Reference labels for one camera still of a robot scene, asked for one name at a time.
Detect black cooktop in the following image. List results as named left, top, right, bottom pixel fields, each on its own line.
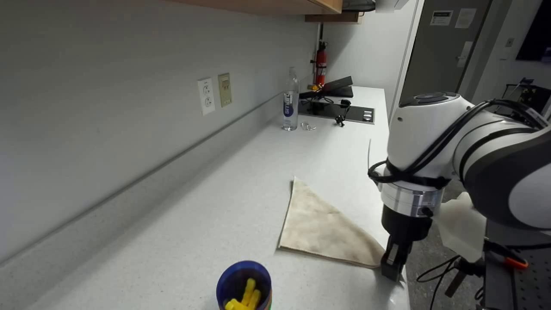
left=298, top=91, right=377, bottom=125

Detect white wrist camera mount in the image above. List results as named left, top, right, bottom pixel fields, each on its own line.
left=434, top=191, right=491, bottom=263

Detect beige cloth towel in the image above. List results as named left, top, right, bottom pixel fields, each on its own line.
left=275, top=175, right=387, bottom=270

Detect gray door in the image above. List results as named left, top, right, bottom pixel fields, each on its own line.
left=398, top=0, right=496, bottom=108

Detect black camera clamp stand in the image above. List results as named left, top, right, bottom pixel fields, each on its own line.
left=320, top=96, right=353, bottom=129

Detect clear plastic water bottle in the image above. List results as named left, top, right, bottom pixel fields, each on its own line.
left=279, top=65, right=301, bottom=134

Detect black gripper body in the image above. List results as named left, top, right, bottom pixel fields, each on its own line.
left=380, top=204, right=435, bottom=247

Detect orange handled clamp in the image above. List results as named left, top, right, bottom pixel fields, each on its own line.
left=484, top=239, right=532, bottom=273

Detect beige wall switch plate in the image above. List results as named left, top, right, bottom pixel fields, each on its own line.
left=215, top=70, right=236, bottom=108

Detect green cup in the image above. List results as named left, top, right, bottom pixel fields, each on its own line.
left=215, top=258, right=274, bottom=310

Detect black equipment table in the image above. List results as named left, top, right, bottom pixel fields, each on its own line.
left=480, top=220, right=551, bottom=310

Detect white wall outlet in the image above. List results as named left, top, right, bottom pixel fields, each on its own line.
left=196, top=75, right=218, bottom=117

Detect yellow plastic pieces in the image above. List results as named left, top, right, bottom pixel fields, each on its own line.
left=222, top=275, right=263, bottom=310

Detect wooden wall cabinet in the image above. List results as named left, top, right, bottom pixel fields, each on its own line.
left=170, top=0, right=367, bottom=24

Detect black angled stand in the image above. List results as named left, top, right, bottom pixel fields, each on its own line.
left=322, top=74, right=356, bottom=99

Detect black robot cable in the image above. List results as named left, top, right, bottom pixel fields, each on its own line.
left=367, top=98, right=551, bottom=191

